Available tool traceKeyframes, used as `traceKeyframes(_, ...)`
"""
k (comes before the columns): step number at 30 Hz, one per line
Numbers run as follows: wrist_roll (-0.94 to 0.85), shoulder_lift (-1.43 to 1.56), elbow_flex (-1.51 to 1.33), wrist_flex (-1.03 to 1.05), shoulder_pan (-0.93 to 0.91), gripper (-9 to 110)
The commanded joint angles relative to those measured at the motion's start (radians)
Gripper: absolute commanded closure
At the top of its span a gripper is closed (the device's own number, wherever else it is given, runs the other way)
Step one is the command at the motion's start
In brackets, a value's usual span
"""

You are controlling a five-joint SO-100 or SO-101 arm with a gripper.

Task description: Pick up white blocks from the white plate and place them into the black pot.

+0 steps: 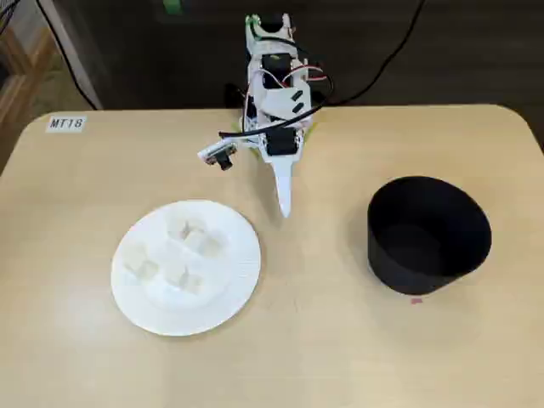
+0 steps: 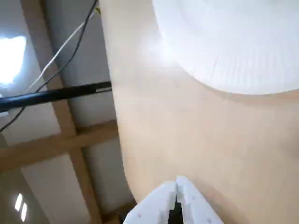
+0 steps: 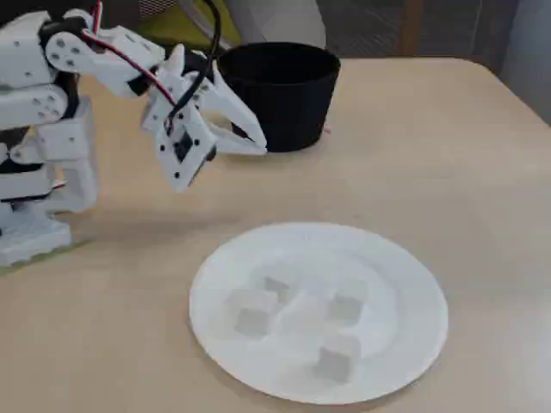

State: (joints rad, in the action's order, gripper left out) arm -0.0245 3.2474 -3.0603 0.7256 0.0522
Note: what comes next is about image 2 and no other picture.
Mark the white paper plate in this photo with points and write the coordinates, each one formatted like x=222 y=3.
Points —
x=222 y=46

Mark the wooden partition frame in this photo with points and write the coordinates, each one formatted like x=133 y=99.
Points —
x=70 y=130

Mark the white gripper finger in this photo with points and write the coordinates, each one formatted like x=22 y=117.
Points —
x=196 y=207
x=154 y=205

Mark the thick black tube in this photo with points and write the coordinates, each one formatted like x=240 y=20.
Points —
x=46 y=94

